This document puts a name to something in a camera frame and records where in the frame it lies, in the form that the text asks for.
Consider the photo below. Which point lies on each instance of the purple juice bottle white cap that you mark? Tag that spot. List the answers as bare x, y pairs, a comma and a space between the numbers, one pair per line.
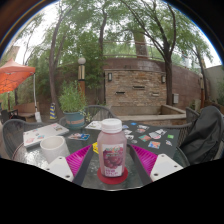
112, 150

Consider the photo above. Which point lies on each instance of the slender-trunk tree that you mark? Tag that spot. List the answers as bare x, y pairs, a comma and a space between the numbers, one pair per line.
101, 36

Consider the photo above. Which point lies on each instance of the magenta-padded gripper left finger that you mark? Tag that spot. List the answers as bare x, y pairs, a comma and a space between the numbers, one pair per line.
60, 166

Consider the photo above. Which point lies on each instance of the white tent pole weight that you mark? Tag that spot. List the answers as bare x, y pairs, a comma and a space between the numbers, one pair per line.
38, 117

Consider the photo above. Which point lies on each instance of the grey wall box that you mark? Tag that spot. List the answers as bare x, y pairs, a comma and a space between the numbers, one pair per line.
175, 98

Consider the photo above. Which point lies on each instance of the yellow card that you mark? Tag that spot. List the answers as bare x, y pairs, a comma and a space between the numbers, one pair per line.
95, 148

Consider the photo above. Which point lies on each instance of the flat round red coaster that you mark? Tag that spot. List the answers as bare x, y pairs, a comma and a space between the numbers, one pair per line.
112, 180

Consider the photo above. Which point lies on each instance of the black wall lamp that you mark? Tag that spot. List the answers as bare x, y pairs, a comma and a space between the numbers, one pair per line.
109, 77
163, 79

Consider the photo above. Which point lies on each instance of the black jacket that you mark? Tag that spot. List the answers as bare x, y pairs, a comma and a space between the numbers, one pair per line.
203, 136

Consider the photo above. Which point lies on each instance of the thin-trunk tree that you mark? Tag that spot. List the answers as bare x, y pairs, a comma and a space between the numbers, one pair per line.
204, 80

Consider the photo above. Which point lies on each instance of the leaning grey-trunk tree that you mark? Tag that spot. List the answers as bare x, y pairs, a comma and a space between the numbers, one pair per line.
53, 80

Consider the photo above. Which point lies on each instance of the white cup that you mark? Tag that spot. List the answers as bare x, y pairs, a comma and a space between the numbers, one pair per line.
53, 150

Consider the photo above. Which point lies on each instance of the dark patio chairs group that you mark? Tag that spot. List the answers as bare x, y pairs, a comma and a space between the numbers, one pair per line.
8, 116

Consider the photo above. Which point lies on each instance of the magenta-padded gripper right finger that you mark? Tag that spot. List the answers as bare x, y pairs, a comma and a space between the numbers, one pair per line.
164, 166

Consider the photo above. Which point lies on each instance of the black laptop with stickers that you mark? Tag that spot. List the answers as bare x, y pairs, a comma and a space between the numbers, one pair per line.
150, 136

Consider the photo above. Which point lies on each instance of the empty grey wicker chair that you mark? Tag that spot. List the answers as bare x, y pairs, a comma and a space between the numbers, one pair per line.
13, 136

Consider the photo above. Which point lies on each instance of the colourful printed card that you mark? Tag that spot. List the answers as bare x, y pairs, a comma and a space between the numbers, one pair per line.
79, 136

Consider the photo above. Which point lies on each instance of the silver laptop with stickers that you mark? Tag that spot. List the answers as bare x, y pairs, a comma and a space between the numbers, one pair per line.
43, 133

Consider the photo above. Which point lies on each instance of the green plant in blue pot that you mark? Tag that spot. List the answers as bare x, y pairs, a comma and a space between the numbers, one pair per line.
71, 100

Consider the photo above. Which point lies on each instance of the orange canopy tent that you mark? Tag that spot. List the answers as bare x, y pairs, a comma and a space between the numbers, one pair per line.
15, 76

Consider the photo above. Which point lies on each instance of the blue yellow striped cone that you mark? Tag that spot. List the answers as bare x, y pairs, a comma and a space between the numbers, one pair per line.
53, 111

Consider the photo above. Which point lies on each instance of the dark forked-trunk tree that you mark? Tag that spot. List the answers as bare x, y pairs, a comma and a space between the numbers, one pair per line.
169, 83

